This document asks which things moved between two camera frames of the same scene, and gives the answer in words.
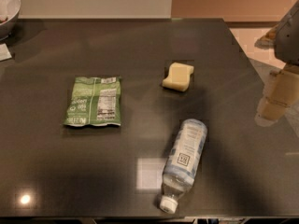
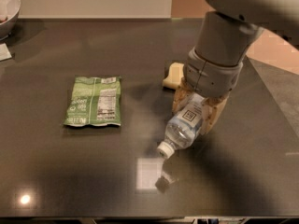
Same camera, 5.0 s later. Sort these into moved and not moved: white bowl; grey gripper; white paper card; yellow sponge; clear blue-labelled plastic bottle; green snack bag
Moved: clear blue-labelled plastic bottle; grey gripper
Not moved: white paper card; white bowl; yellow sponge; green snack bag
